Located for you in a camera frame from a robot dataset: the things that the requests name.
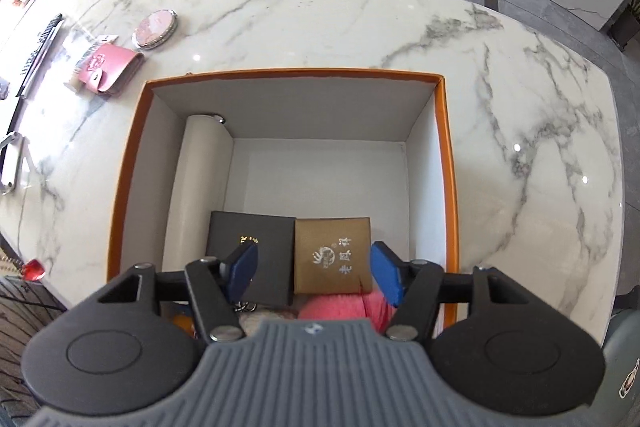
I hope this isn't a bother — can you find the pink leather wallet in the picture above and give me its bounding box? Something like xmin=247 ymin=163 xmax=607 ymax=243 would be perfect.
xmin=78 ymin=43 xmax=144 ymax=95

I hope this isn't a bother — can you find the red small object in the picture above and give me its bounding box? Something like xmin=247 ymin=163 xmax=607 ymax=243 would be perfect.
xmin=21 ymin=259 xmax=46 ymax=282

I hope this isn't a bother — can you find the white paper roll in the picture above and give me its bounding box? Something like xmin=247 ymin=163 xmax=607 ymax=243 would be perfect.
xmin=162 ymin=115 xmax=234 ymax=271

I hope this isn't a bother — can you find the orange storage box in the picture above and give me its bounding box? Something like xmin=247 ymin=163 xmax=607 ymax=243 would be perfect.
xmin=106 ymin=67 xmax=460 ymax=329

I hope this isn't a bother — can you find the round pink compact tin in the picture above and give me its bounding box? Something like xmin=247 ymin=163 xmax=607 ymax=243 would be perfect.
xmin=132 ymin=10 xmax=178 ymax=50

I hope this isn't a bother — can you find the black gift box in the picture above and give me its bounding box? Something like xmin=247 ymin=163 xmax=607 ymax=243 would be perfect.
xmin=206 ymin=211 xmax=295 ymax=308

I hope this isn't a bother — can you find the round grey stool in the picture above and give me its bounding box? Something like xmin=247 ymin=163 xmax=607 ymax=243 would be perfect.
xmin=593 ymin=310 xmax=639 ymax=426

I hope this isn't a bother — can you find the black remote control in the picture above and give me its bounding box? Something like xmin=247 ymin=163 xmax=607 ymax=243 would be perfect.
xmin=16 ymin=13 xmax=64 ymax=98

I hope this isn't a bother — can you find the brown cardboard gift box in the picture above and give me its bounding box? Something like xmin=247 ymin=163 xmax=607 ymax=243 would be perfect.
xmin=294 ymin=218 xmax=373 ymax=296

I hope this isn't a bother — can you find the pink fluffy peach plush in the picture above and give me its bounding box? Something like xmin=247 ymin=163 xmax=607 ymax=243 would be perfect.
xmin=297 ymin=291 xmax=396 ymax=333

